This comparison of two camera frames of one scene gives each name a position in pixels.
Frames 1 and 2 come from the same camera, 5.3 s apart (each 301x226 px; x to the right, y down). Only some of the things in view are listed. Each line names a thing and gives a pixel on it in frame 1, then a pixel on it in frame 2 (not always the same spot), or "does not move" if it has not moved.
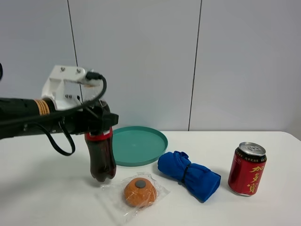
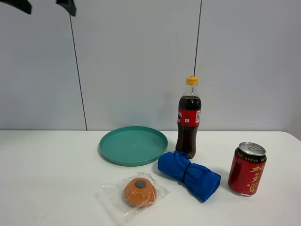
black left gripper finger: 109,119 to 68,4
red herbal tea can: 247,168 does not move
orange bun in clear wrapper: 128,199 does not move
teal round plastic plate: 135,145 does not move
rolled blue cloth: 199,180 does not move
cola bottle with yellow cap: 102,160 to 189,111
